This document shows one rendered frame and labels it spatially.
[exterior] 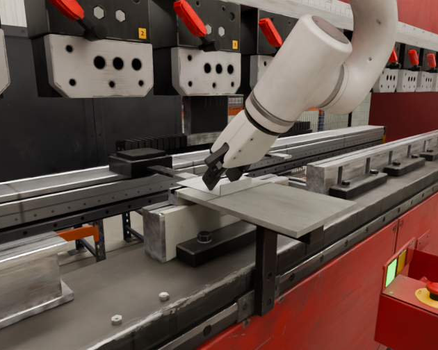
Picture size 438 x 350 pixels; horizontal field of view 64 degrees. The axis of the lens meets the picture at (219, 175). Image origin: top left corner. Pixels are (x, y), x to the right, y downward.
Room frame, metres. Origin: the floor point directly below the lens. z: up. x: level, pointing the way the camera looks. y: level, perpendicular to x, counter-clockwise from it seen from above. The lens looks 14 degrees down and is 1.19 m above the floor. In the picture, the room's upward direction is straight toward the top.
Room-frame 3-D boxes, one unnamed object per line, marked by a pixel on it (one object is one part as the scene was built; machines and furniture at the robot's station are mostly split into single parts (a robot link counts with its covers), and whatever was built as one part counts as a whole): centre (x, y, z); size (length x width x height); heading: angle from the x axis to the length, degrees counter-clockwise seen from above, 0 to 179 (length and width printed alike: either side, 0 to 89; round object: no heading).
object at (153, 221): (0.74, -0.02, 0.92); 0.39 x 0.06 x 0.10; 134
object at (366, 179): (1.08, -0.45, 0.89); 0.30 x 0.05 x 0.03; 134
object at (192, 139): (0.70, 0.02, 1.13); 0.10 x 0.02 x 0.10; 134
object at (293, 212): (0.60, -0.08, 1.00); 0.26 x 0.18 x 0.01; 44
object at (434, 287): (0.62, -0.43, 0.79); 0.04 x 0.04 x 0.04
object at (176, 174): (0.81, 0.15, 1.01); 0.26 x 0.12 x 0.05; 44
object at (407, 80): (1.38, -0.68, 1.26); 0.15 x 0.09 x 0.17; 134
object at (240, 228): (0.69, -0.04, 0.89); 0.30 x 0.05 x 0.03; 134
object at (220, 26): (0.68, 0.04, 1.26); 0.15 x 0.09 x 0.17; 134
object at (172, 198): (0.71, 0.02, 0.99); 0.20 x 0.03 x 0.03; 134
